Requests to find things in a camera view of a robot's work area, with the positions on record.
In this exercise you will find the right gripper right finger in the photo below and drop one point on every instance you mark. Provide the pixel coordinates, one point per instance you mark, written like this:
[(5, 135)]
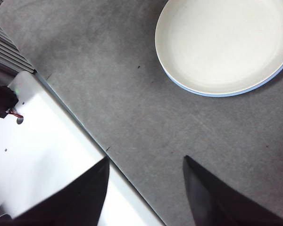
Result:
[(214, 202)]

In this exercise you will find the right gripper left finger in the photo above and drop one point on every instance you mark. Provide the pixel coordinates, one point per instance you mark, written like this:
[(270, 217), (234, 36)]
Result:
[(80, 200)]

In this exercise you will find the blue round plate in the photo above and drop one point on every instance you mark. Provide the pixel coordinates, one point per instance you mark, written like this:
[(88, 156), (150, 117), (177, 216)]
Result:
[(217, 94)]

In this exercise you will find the white round plate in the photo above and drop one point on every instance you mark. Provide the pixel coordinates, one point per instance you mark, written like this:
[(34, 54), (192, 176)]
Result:
[(221, 44)]

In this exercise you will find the ribbed aluminium rail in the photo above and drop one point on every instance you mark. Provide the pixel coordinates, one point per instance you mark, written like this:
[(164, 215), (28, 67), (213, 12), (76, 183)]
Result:
[(4, 47)]

